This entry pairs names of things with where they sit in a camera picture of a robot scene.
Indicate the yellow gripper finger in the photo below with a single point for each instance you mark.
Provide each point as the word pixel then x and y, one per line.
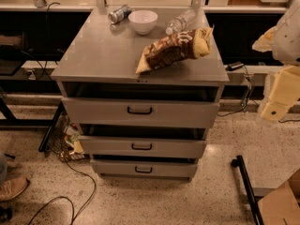
pixel 285 92
pixel 265 43

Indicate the grey drawer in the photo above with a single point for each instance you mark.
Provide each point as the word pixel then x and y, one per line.
pixel 142 147
pixel 143 168
pixel 148 113

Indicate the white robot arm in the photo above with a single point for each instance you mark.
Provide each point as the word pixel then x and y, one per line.
pixel 283 41

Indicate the grey drawer cabinet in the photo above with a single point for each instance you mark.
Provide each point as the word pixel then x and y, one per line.
pixel 101 62

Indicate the black power adapter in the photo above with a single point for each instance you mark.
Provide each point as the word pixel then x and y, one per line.
pixel 234 66

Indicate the brown yellow chip bag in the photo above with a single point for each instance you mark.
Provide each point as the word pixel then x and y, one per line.
pixel 191 44

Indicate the black metal stand leg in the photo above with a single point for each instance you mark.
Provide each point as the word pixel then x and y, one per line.
pixel 254 194

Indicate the clear plastic water bottle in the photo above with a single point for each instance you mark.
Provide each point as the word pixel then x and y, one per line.
pixel 180 22

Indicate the cardboard box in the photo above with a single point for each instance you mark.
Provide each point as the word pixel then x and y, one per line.
pixel 281 206

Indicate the white bowl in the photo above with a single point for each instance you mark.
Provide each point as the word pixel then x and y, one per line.
pixel 143 21

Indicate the silver soda can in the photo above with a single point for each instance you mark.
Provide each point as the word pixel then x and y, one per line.
pixel 119 14

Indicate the snack packages in basket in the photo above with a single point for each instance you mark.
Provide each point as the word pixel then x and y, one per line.
pixel 71 148

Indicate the tan shoe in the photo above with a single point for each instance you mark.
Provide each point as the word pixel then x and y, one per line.
pixel 12 188

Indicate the black wire basket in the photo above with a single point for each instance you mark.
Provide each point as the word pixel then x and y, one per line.
pixel 54 139

